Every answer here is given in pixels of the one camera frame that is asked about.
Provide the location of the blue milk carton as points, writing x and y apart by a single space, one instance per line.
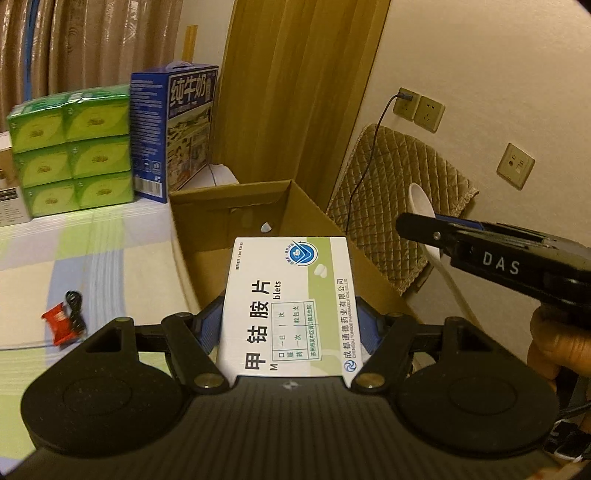
175 129

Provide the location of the desktop with checked cloth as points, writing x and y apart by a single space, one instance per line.
92 258

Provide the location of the person's right hand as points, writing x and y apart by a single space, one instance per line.
558 341

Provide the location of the white green tablet box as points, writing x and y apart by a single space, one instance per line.
286 314

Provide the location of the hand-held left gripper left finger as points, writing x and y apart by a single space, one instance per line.
210 330

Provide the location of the grey charger plug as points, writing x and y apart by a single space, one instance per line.
405 97

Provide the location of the brown cardboard box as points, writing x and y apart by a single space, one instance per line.
258 203

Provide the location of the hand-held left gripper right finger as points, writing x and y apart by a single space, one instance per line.
369 330

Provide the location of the quilted chair cushion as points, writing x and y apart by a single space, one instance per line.
397 194

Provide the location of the beige wall socket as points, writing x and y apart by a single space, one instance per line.
429 115
405 110
516 166

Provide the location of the red candy packet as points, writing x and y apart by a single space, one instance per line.
60 323

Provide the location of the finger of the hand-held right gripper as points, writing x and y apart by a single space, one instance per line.
457 222
420 226

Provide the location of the white plastic spoon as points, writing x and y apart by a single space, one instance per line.
421 198

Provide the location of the white dog print box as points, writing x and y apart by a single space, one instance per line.
11 207

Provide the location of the brown wooden door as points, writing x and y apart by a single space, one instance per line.
300 92

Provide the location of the beige curtain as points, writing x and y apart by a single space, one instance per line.
92 41

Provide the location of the stack of green tissue boxes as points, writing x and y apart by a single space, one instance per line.
69 152

